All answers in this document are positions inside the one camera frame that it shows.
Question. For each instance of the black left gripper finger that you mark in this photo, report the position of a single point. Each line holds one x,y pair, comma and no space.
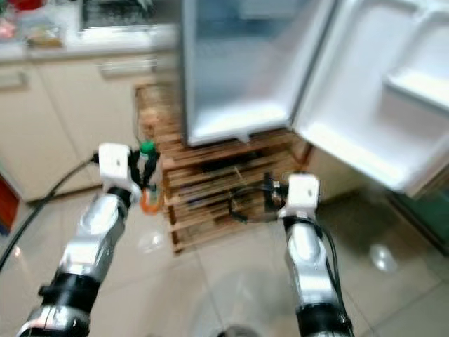
157,172
135,168

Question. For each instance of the wooden wine rack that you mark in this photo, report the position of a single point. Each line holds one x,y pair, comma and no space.
210,196

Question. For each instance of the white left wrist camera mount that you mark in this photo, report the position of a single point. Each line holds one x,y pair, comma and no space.
114,163

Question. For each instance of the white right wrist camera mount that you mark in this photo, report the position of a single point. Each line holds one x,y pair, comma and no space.
300,195

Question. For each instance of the white fridge door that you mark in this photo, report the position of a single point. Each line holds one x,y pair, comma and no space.
358,105

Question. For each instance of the green capped orange drink bottle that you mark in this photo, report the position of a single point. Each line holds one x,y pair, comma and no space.
147,147

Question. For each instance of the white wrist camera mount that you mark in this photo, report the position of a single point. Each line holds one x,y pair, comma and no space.
114,163
300,195

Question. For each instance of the steel gas hob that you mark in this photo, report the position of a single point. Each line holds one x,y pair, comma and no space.
116,14

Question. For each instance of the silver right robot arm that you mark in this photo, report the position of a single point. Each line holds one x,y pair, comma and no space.
309,263

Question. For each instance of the green snack packet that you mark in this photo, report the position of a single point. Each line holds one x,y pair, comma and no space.
45,36

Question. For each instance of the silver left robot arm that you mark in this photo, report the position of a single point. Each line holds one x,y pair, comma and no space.
91,239

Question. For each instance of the red snack packet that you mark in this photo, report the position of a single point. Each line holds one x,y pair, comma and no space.
7,28

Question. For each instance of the red and blue furniture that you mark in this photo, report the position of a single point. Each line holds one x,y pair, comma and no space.
8,207

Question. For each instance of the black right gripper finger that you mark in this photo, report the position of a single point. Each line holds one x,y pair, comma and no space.
268,189

